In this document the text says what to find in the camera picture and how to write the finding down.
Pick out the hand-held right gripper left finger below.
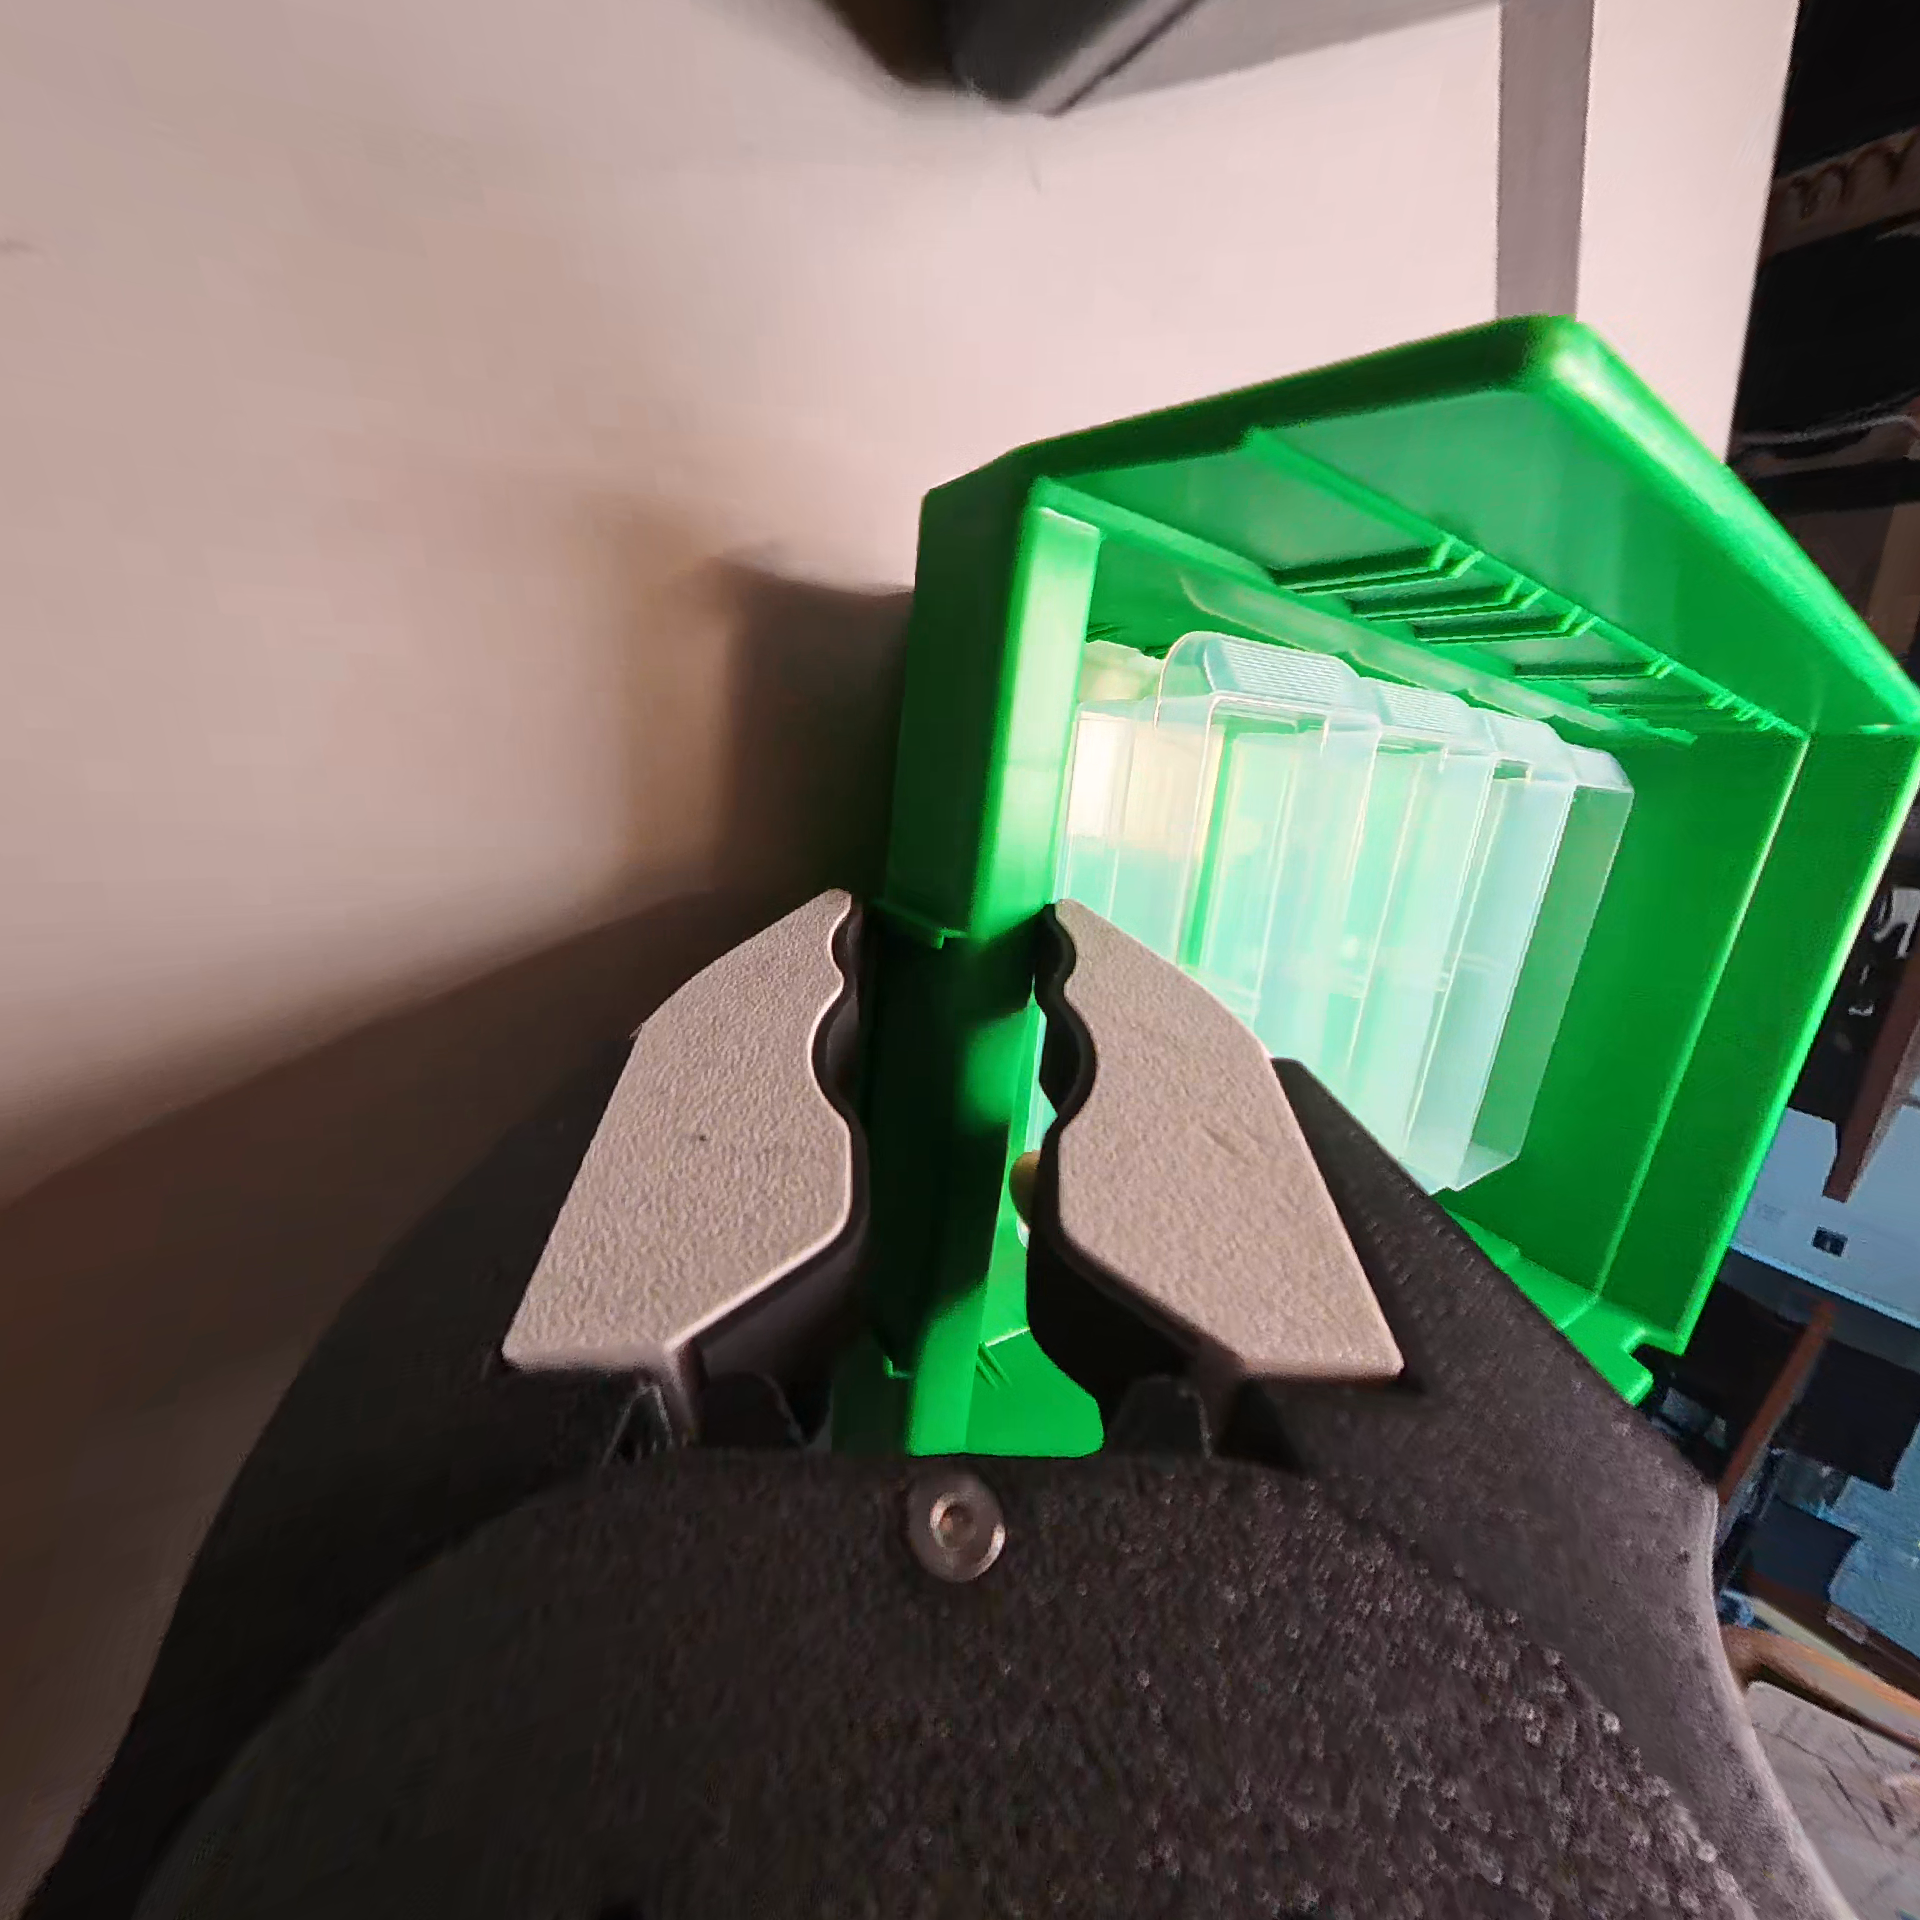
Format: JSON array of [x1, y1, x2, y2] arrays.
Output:
[[503, 888, 873, 1415]]

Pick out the light desk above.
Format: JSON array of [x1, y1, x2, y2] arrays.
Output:
[[0, 0, 1802, 1877]]

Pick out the black drawer cabinet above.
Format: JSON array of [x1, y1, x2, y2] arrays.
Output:
[[833, 0, 1210, 119]]

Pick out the green plastic bin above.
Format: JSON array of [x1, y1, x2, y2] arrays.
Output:
[[833, 313, 1920, 1459]]

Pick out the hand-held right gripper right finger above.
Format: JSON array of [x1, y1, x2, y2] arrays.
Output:
[[1032, 895, 1410, 1445]]

